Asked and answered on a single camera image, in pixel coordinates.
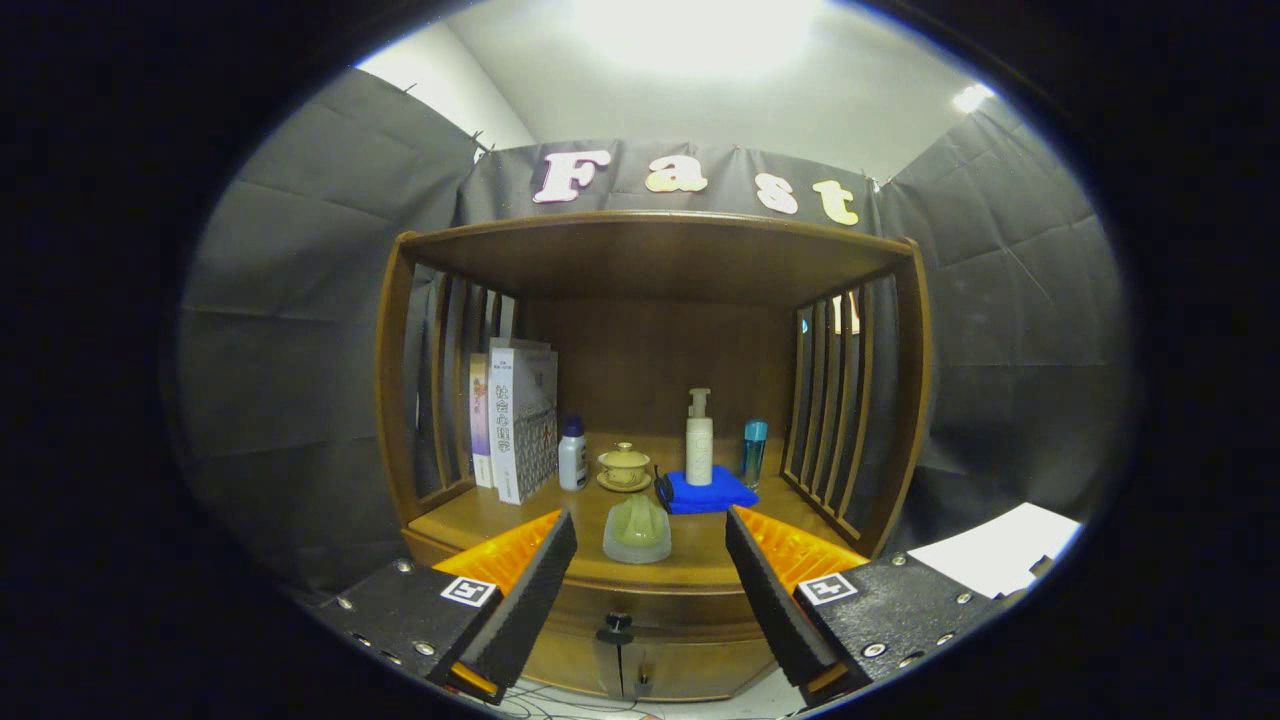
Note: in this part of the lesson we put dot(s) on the wooden cabinet door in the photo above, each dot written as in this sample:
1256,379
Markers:
700,668
575,668

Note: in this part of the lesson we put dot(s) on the small ceiling light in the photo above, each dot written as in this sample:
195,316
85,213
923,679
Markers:
972,97

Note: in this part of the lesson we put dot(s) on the teal blue bottle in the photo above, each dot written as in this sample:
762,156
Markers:
754,455

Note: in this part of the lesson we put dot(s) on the blue folded cloth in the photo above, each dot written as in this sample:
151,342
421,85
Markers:
710,497

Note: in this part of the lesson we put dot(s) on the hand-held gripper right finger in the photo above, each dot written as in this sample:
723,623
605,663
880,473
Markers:
775,595

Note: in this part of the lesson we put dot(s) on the wooden cabinet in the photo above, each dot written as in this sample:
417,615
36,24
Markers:
640,370

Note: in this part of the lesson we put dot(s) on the white grey appliance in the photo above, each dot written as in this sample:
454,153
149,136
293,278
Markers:
990,550

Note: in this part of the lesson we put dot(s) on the large ceiling light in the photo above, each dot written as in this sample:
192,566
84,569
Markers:
700,30

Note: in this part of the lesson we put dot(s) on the beige lidded teacup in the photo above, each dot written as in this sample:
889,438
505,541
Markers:
624,465

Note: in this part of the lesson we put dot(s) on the thin purple book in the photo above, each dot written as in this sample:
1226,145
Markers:
480,420

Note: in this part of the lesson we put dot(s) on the white bottle with blue cap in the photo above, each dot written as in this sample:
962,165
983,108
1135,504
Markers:
572,460

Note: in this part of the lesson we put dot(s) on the thick white book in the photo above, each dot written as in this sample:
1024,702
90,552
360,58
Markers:
515,420

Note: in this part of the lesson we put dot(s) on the wooden countertop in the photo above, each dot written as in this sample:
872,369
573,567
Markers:
690,555

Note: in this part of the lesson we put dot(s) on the white pump bottle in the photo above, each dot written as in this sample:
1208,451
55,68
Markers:
699,445

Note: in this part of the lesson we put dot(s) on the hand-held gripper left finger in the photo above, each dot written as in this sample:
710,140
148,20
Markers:
530,595

